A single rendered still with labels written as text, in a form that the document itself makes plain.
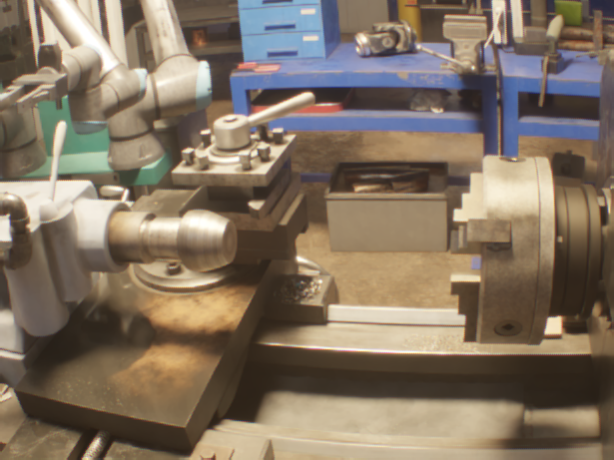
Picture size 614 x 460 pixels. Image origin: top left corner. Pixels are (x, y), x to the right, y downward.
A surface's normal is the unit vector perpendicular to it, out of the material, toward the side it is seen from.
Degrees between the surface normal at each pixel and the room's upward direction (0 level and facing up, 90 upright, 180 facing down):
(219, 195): 90
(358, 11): 90
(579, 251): 58
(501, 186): 23
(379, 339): 0
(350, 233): 90
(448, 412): 18
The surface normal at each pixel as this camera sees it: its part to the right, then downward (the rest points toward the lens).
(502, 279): -0.23, 0.25
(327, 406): 0.01, -0.86
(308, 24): -0.21, 0.47
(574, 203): -0.13, -0.75
